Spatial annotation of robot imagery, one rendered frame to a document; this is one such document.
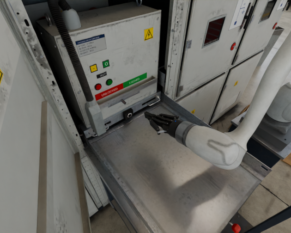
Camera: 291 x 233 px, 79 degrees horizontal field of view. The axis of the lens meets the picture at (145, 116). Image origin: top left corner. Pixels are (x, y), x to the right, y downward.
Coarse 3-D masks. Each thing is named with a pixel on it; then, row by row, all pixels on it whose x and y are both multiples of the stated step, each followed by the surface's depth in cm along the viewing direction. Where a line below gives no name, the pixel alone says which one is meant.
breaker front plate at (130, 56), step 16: (144, 16) 77; (160, 16) 82; (80, 32) 64; (96, 32) 67; (112, 32) 71; (128, 32) 76; (64, 48) 63; (112, 48) 75; (128, 48) 81; (144, 48) 87; (112, 64) 80; (128, 64) 86; (144, 64) 93; (96, 80) 79; (112, 80) 85; (144, 80) 100; (80, 96) 79; (112, 96) 91; (128, 96) 99; (144, 96) 108; (112, 112) 98
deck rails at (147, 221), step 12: (168, 108) 114; (180, 108) 108; (192, 120) 104; (96, 144) 94; (96, 156) 89; (252, 156) 82; (108, 168) 77; (252, 168) 84; (120, 180) 80; (132, 192) 76; (132, 204) 69; (144, 216) 70; (156, 228) 67
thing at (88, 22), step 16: (80, 16) 75; (96, 16) 75; (112, 16) 75; (128, 16) 75; (48, 32) 63; (48, 48) 75; (64, 64) 66; (64, 80) 81; (64, 96) 105; (80, 112) 86
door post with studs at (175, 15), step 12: (180, 0) 79; (180, 12) 83; (168, 24) 88; (180, 24) 87; (168, 36) 92; (168, 48) 96; (168, 60) 97; (168, 72) 104; (168, 84) 110; (168, 96) 118
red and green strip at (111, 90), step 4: (140, 76) 96; (144, 76) 98; (128, 80) 92; (132, 80) 94; (136, 80) 96; (120, 84) 90; (124, 84) 92; (128, 84) 94; (132, 84) 96; (112, 88) 88; (116, 88) 90; (120, 88) 92; (104, 92) 86; (108, 92) 88; (112, 92) 90; (96, 96) 84; (100, 96) 86; (104, 96) 88; (96, 100) 86
